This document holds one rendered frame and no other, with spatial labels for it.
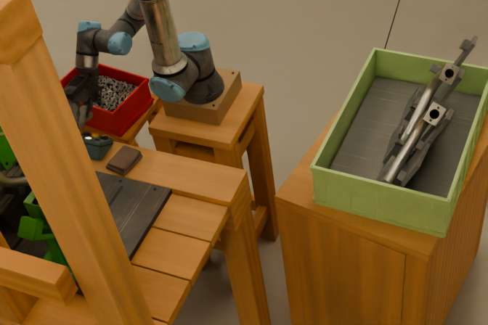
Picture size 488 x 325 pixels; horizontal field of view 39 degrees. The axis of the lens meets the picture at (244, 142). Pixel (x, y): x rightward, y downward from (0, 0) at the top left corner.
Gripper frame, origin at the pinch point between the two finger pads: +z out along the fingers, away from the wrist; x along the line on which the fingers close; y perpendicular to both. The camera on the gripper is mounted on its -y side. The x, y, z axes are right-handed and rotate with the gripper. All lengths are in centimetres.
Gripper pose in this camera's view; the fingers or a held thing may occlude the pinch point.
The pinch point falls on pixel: (78, 126)
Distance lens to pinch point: 243.1
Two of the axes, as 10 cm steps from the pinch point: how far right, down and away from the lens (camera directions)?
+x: -9.2, -1.9, 3.5
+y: 3.8, -1.5, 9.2
